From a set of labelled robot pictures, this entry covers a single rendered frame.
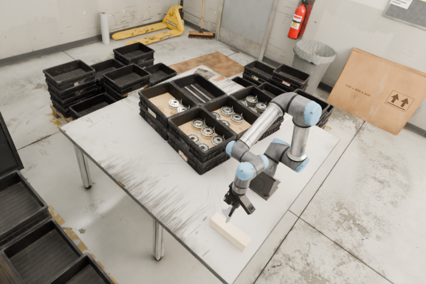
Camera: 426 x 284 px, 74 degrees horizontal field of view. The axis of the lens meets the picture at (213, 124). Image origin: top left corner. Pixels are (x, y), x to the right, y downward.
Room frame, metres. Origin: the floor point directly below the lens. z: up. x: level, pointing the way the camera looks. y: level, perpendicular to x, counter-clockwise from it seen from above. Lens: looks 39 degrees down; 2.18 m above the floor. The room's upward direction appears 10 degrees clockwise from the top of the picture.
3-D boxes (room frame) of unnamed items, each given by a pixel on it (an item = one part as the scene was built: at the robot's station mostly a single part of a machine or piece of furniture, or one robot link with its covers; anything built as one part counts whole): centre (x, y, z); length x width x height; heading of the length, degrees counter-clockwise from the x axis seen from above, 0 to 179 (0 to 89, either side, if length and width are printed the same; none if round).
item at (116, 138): (1.71, 0.00, 0.35); 1.60 x 1.60 x 0.70; 57
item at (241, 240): (0.87, -0.20, 0.73); 0.24 x 0.06 x 0.06; 58
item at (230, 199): (0.89, -0.17, 1.04); 0.09 x 0.08 x 0.12; 58
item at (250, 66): (3.40, -0.51, 0.31); 0.40 x 0.30 x 0.34; 57
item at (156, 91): (1.76, 0.37, 0.87); 0.40 x 0.30 x 0.11; 48
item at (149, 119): (1.76, 0.37, 0.76); 0.40 x 0.30 x 0.12; 48
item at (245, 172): (0.89, -0.18, 1.20); 0.09 x 0.08 x 0.11; 141
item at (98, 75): (2.74, 1.30, 0.31); 0.40 x 0.30 x 0.34; 147
